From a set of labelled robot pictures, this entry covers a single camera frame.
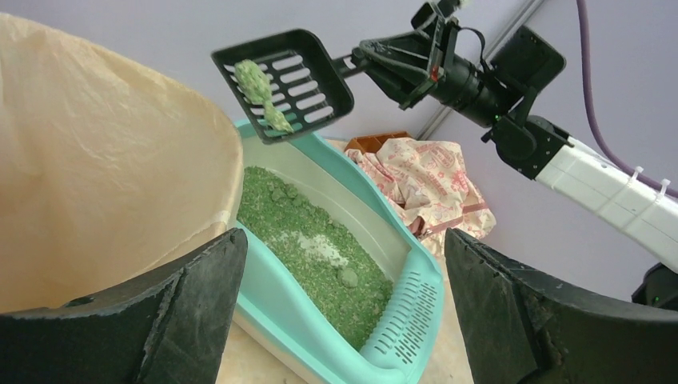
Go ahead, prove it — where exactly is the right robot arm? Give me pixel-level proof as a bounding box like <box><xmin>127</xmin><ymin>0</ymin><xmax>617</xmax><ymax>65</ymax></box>
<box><xmin>351</xmin><ymin>1</ymin><xmax>677</xmax><ymax>310</ymax></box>

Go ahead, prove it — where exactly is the bin with beige bag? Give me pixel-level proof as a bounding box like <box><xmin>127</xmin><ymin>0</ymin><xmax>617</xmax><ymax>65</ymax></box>
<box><xmin>1</xmin><ymin>14</ymin><xmax>243</xmax><ymax>312</ymax></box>

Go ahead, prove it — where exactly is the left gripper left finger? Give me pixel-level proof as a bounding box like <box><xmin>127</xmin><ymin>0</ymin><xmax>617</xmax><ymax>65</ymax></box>
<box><xmin>1</xmin><ymin>228</ymin><xmax>248</xmax><ymax>383</ymax></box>

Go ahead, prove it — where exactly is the green litter clump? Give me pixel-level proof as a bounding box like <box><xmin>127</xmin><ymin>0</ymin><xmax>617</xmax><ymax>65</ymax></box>
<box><xmin>337</xmin><ymin>267</ymin><xmax>360</xmax><ymax>289</ymax></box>
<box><xmin>234</xmin><ymin>59</ymin><xmax>294</xmax><ymax>133</ymax></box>

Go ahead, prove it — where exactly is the teal litter box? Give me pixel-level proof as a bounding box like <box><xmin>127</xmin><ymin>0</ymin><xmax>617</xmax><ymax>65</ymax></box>
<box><xmin>233</xmin><ymin>122</ymin><xmax>444</xmax><ymax>383</ymax></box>

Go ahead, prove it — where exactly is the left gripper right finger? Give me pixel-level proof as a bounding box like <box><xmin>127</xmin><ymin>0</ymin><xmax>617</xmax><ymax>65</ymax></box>
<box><xmin>445</xmin><ymin>229</ymin><xmax>677</xmax><ymax>383</ymax></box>

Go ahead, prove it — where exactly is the pink patterned cloth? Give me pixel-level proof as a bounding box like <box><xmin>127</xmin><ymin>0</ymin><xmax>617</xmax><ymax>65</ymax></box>
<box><xmin>345</xmin><ymin>138</ymin><xmax>497</xmax><ymax>259</ymax></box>

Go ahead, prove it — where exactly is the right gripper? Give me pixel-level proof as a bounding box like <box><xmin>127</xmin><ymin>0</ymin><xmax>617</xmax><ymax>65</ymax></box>
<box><xmin>352</xmin><ymin>1</ymin><xmax>461</xmax><ymax>110</ymax></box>

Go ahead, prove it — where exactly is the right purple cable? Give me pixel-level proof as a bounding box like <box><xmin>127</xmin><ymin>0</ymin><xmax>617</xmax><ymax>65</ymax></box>
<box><xmin>574</xmin><ymin>0</ymin><xmax>678</xmax><ymax>200</ymax></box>

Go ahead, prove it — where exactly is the brown wooden box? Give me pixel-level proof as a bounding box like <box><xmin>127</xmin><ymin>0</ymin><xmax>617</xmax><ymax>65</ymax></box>
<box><xmin>344</xmin><ymin>131</ymin><xmax>411</xmax><ymax>154</ymax></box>

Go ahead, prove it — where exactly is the black litter scoop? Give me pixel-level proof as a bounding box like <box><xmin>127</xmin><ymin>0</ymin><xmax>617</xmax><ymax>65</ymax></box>
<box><xmin>211</xmin><ymin>29</ymin><xmax>367</xmax><ymax>145</ymax></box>

